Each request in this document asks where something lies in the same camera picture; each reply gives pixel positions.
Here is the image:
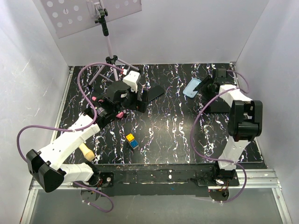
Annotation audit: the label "orange and blue toy blocks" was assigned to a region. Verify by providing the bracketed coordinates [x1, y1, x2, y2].
[126, 133, 139, 149]

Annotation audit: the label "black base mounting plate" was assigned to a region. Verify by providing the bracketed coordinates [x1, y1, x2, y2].
[93, 163, 241, 197]

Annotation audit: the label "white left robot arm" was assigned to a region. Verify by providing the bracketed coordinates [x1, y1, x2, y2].
[26, 81, 149, 193]

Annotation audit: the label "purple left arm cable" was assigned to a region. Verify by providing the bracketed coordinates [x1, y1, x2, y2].
[16, 63, 129, 213]

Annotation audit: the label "black smartphone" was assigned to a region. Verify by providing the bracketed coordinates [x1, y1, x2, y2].
[148, 85, 165, 102]

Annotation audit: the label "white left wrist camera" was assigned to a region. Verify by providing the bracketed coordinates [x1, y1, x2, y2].
[123, 70, 141, 93]

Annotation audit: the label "pink cylindrical stick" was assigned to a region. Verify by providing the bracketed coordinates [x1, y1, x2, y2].
[92, 97, 126, 119]

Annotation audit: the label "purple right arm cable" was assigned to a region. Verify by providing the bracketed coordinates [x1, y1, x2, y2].
[190, 70, 250, 203]

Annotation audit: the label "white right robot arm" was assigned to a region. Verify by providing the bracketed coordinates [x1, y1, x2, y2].
[194, 68, 263, 186]

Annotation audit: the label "light blue phone case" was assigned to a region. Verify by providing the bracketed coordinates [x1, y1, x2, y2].
[183, 78, 201, 98]

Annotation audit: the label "black flat rectangular object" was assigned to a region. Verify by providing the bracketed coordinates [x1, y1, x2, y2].
[205, 98, 231, 113]

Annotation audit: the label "lilac music stand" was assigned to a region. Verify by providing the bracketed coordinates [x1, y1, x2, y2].
[41, 0, 142, 75]

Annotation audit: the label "wooden handled tool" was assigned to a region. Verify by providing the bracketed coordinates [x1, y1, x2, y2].
[79, 143, 95, 161]

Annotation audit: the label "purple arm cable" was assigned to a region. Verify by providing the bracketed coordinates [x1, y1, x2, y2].
[16, 63, 129, 213]
[190, 70, 250, 203]

